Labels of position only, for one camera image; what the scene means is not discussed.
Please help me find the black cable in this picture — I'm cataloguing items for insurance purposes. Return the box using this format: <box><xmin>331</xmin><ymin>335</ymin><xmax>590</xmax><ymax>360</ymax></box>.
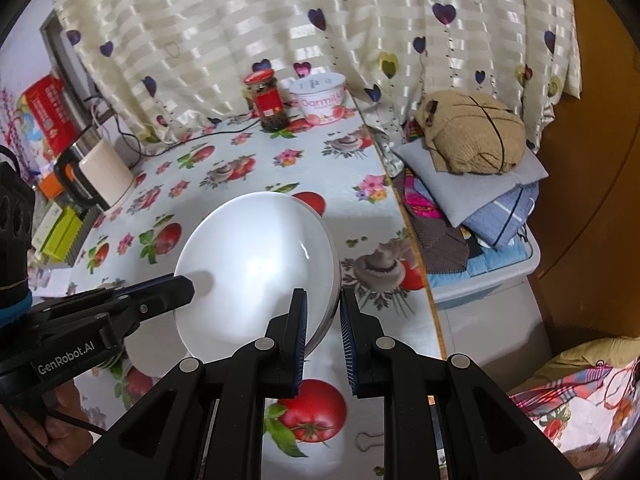
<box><xmin>82</xmin><ymin>95</ymin><xmax>261</xmax><ymax>171</ymax></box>

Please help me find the cartoon printed gift bag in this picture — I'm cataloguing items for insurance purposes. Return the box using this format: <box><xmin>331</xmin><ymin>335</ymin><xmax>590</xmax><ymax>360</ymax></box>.
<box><xmin>10</xmin><ymin>95</ymin><xmax>42</xmax><ymax>172</ymax></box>

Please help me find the blue striped folded cloth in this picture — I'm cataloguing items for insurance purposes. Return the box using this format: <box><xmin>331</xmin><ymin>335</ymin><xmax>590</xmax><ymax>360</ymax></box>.
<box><xmin>462</xmin><ymin>182</ymin><xmax>541</xmax><ymax>251</ymax></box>

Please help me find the black and white striped box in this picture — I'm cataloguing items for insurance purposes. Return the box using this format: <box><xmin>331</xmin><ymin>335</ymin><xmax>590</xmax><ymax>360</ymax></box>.
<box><xmin>62</xmin><ymin>210</ymin><xmax>99</xmax><ymax>267</ymax></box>

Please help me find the orange box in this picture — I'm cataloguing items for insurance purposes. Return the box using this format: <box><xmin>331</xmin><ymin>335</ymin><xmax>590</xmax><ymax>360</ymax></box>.
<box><xmin>39</xmin><ymin>172</ymin><xmax>66</xmax><ymax>199</ymax></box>

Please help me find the grey window frame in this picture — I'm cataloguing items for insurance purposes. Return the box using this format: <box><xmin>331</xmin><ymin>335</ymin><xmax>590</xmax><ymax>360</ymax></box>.
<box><xmin>40</xmin><ymin>10</ymin><xmax>99</xmax><ymax>112</ymax></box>

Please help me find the white plastic storage box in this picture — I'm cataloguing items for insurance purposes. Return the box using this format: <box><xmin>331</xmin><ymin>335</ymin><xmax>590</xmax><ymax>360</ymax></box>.
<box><xmin>429</xmin><ymin>230</ymin><xmax>556</xmax><ymax>362</ymax></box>

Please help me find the pink patterned cloth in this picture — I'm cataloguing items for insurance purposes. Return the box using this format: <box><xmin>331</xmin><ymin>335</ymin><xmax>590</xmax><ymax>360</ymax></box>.
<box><xmin>402</xmin><ymin>170</ymin><xmax>446</xmax><ymax>221</ymax></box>

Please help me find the olive yellow cushion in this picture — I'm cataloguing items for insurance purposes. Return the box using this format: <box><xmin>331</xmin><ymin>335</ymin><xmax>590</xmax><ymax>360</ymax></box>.
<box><xmin>510</xmin><ymin>337</ymin><xmax>640</xmax><ymax>397</ymax></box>

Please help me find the brown wooden cabinet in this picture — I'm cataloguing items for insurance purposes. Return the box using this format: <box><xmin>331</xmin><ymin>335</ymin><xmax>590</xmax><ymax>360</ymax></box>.
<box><xmin>535</xmin><ymin>0</ymin><xmax>640</xmax><ymax>352</ymax></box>

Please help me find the white bowl with grey stripe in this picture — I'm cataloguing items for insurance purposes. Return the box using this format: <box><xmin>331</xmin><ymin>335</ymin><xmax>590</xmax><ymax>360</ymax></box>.
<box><xmin>172</xmin><ymin>191</ymin><xmax>343</xmax><ymax>376</ymax></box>

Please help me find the cream and black electric kettle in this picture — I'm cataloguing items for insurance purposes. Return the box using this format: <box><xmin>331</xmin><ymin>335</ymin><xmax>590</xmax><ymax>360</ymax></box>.
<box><xmin>54</xmin><ymin>130</ymin><xmax>135</xmax><ymax>212</ymax></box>

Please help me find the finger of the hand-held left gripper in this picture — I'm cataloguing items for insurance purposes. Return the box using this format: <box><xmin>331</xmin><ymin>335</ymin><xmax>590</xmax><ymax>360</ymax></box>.
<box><xmin>29</xmin><ymin>274</ymin><xmax>196</xmax><ymax>337</ymax></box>
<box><xmin>95</xmin><ymin>274</ymin><xmax>177</xmax><ymax>297</ymax></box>

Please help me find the tan knit cloth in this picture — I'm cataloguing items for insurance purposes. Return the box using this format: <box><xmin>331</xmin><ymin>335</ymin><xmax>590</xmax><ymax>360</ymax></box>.
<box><xmin>415</xmin><ymin>90</ymin><xmax>526</xmax><ymax>175</ymax></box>

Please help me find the light blue cloth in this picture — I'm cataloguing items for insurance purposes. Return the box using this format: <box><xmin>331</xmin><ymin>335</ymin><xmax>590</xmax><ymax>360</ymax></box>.
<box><xmin>467</xmin><ymin>245</ymin><xmax>534</xmax><ymax>276</ymax></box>

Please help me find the cream curtain with heart print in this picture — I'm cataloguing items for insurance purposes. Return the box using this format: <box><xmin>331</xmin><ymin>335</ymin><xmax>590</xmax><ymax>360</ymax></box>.
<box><xmin>50</xmin><ymin>0</ymin><xmax>584</xmax><ymax>147</ymax></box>

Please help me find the light green box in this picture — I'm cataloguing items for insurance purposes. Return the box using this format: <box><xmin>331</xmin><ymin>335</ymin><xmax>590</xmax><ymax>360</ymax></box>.
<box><xmin>32</xmin><ymin>200</ymin><xmax>64</xmax><ymax>252</ymax></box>

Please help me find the glass jar with red lid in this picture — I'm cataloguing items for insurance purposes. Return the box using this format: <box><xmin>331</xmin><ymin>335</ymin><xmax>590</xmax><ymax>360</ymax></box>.
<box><xmin>243</xmin><ymin>70</ymin><xmax>291</xmax><ymax>134</ymax></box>

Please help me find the black binder clip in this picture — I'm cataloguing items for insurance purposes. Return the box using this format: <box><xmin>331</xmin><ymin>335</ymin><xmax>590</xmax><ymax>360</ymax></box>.
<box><xmin>356</xmin><ymin>432</ymin><xmax>384</xmax><ymax>454</ymax></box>

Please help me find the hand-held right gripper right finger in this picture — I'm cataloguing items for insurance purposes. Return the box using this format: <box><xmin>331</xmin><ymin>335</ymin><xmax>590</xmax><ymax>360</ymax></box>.
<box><xmin>339</xmin><ymin>287</ymin><xmax>583</xmax><ymax>480</ymax></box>

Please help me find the brown knit cloth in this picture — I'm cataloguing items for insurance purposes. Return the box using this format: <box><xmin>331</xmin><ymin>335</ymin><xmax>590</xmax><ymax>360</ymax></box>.
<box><xmin>412</xmin><ymin>215</ymin><xmax>471</xmax><ymax>276</ymax></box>

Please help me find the white and pink yogurt tub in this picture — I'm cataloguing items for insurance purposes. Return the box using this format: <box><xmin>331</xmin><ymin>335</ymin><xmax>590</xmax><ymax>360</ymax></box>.
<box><xmin>289</xmin><ymin>73</ymin><xmax>349</xmax><ymax>127</ymax></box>

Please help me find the person's left hand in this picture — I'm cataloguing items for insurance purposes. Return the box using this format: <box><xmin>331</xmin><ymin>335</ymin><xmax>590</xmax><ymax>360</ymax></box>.
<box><xmin>0</xmin><ymin>382</ymin><xmax>109</xmax><ymax>470</ymax></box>

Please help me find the plaid printed blanket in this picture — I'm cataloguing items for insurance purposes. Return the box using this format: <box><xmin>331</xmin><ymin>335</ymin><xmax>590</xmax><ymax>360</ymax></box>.
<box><xmin>510</xmin><ymin>355</ymin><xmax>640</xmax><ymax>462</ymax></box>

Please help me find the grey folded cloth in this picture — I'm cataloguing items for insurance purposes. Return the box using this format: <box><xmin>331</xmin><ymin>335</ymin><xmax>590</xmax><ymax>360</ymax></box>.
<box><xmin>400</xmin><ymin>140</ymin><xmax>549</xmax><ymax>229</ymax></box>

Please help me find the red cardboard box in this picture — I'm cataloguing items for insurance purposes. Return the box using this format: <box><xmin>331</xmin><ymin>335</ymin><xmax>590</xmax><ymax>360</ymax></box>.
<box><xmin>21</xmin><ymin>74</ymin><xmax>76</xmax><ymax>159</ymax></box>

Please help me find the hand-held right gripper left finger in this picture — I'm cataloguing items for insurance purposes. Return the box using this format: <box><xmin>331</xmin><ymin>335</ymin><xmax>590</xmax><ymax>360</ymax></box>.
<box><xmin>60</xmin><ymin>287</ymin><xmax>308</xmax><ymax>480</ymax></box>

